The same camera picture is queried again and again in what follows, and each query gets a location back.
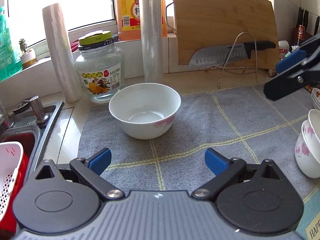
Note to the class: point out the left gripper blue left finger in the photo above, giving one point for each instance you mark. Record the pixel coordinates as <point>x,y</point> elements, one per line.
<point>89,170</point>

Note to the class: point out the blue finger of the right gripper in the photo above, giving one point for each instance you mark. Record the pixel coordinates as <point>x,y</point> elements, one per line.
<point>298,76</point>

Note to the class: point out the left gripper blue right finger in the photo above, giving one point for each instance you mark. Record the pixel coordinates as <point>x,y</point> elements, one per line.
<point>226,171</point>

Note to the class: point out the white plate with fruit print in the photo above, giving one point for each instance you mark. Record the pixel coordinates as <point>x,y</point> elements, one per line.
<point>315,95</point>

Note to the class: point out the white floral bowl large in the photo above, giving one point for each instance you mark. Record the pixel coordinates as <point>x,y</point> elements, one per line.
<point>312,132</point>

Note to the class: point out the knife block with knives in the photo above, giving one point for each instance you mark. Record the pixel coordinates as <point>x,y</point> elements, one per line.
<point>307,26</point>

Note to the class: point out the stainless steel sink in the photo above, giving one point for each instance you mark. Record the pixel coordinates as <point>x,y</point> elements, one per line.
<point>32,136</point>

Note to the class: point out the red washing basin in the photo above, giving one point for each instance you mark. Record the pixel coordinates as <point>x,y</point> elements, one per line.
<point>8,223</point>

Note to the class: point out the steel soap dispenser pump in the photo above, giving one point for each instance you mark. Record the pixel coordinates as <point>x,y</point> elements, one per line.
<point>35,103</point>

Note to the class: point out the white plastic colander basket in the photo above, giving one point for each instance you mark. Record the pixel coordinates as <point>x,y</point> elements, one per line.
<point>11,155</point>

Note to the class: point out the glass jar with green lid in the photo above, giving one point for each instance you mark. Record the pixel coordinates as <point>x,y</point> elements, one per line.
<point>100,66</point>

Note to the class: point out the bamboo cutting board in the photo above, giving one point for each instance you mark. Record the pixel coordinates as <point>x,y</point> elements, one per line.
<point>210,23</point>

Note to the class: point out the plastic wrap roll left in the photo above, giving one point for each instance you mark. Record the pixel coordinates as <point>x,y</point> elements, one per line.
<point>60,53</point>

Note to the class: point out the plastic wrap roll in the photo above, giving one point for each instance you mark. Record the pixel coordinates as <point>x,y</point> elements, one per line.
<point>151,35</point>
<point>60,53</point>

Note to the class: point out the small potted plant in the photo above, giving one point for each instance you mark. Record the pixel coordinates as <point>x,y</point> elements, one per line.
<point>28,57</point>

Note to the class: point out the green detergent bottle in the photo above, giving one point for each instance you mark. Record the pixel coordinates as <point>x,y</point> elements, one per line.
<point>9,58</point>

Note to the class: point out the plastic wrap roll right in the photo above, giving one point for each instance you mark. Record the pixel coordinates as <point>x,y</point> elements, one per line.
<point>151,35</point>

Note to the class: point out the orange oil bottle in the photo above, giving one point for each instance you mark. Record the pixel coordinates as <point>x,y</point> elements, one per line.
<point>128,20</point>

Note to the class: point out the wire cutting board rack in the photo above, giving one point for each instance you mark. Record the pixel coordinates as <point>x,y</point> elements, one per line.
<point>221,55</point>

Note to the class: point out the steel kitchen knife black handle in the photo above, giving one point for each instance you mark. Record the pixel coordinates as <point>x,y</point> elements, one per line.
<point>261,45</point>

